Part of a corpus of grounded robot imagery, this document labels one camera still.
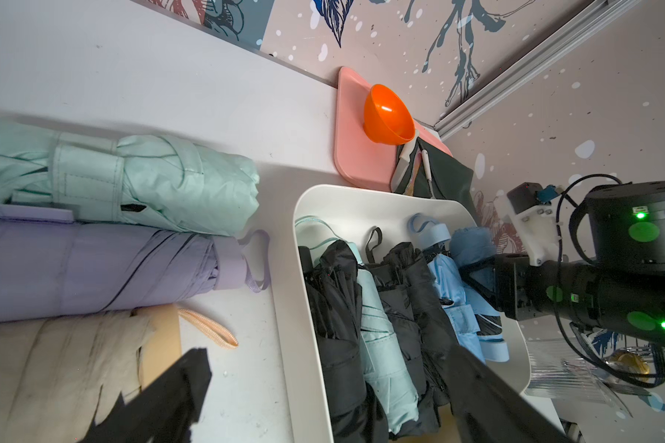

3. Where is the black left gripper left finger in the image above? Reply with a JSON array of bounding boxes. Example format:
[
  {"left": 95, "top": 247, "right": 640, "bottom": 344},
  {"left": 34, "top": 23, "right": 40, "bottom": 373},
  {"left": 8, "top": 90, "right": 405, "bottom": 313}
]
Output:
[{"left": 83, "top": 348, "right": 212, "bottom": 442}]

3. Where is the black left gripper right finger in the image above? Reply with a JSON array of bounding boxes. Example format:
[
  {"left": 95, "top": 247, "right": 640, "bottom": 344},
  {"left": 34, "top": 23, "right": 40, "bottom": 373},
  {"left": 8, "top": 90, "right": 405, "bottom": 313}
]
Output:
[{"left": 446, "top": 344, "right": 570, "bottom": 443}]

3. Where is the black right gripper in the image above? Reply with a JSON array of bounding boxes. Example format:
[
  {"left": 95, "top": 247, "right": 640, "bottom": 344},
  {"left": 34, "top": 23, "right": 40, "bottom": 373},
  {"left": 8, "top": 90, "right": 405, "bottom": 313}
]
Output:
[{"left": 459, "top": 254, "right": 560, "bottom": 321}]

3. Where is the light blue umbrella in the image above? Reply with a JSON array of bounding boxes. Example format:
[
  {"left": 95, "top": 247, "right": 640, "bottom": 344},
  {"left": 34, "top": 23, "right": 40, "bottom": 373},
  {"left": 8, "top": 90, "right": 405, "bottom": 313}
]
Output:
[{"left": 407, "top": 213, "right": 509, "bottom": 363}]

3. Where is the pale teal umbrella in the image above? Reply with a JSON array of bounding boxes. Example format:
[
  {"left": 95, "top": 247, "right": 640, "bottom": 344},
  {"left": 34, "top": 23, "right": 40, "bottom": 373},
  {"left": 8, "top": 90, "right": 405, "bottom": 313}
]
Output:
[{"left": 295, "top": 216, "right": 419, "bottom": 441}]

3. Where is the beige umbrella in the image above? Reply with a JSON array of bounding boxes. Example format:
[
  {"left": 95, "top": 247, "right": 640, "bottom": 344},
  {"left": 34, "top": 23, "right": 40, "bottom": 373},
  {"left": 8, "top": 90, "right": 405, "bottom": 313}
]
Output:
[{"left": 0, "top": 305, "right": 238, "bottom": 442}]

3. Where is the black umbrella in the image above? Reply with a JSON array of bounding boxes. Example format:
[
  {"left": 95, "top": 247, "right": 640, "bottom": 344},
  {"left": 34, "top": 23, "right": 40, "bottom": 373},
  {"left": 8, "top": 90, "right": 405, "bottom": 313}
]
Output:
[
  {"left": 299, "top": 240, "right": 388, "bottom": 442},
  {"left": 383, "top": 242, "right": 456, "bottom": 406},
  {"left": 365, "top": 227, "right": 440, "bottom": 440}
]

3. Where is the purple umbrella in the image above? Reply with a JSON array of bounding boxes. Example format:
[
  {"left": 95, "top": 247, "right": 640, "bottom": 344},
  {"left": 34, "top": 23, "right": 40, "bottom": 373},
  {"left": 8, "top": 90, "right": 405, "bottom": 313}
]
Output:
[{"left": 0, "top": 204, "right": 271, "bottom": 322}]

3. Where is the black umbrella front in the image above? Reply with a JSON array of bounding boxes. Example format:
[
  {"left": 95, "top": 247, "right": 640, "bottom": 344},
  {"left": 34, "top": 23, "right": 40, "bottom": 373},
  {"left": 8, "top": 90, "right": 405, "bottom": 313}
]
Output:
[{"left": 383, "top": 242, "right": 456, "bottom": 406}]

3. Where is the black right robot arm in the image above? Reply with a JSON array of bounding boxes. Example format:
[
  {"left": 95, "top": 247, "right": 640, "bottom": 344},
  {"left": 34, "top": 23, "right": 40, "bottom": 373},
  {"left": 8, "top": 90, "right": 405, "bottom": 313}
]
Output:
[{"left": 459, "top": 176, "right": 665, "bottom": 348}]

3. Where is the white plastic storage box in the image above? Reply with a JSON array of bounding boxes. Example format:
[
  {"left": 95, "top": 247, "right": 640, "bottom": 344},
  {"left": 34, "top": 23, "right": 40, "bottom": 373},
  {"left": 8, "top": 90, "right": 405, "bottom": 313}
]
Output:
[{"left": 270, "top": 183, "right": 533, "bottom": 443}]

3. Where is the clear utensil cup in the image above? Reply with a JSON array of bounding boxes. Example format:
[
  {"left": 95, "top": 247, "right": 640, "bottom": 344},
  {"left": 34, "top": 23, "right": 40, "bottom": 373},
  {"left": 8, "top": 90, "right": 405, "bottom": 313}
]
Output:
[{"left": 526, "top": 339, "right": 650, "bottom": 409}]

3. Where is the dark green cloth napkin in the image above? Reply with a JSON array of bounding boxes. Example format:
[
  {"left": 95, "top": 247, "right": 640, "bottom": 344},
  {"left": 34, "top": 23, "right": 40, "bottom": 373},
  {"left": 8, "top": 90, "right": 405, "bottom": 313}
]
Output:
[{"left": 393, "top": 137, "right": 480, "bottom": 224}]

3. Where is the pink plastic tray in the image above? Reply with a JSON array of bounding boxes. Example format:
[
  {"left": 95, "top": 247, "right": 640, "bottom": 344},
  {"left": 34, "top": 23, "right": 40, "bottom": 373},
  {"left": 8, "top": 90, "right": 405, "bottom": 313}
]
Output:
[{"left": 332, "top": 66, "right": 451, "bottom": 192}]

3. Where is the orange plastic bowl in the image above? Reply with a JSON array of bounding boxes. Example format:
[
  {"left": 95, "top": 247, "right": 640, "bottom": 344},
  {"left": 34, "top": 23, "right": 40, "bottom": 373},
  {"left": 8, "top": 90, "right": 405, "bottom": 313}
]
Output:
[{"left": 363, "top": 84, "right": 416, "bottom": 145}]

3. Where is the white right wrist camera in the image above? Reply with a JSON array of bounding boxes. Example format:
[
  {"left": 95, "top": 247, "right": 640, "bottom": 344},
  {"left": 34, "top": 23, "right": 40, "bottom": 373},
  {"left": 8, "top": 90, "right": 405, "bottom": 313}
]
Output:
[{"left": 494, "top": 182, "right": 560, "bottom": 267}]

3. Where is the small white handled utensil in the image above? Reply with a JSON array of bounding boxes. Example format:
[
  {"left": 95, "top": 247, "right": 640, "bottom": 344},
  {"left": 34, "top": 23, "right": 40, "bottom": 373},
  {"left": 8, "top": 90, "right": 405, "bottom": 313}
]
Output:
[{"left": 421, "top": 150, "right": 436, "bottom": 199}]

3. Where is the white handled kitchen knife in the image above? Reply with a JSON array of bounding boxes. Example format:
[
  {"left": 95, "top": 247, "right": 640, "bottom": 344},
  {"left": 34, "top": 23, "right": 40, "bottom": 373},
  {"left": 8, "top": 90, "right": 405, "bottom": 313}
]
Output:
[{"left": 390, "top": 140, "right": 416, "bottom": 192}]

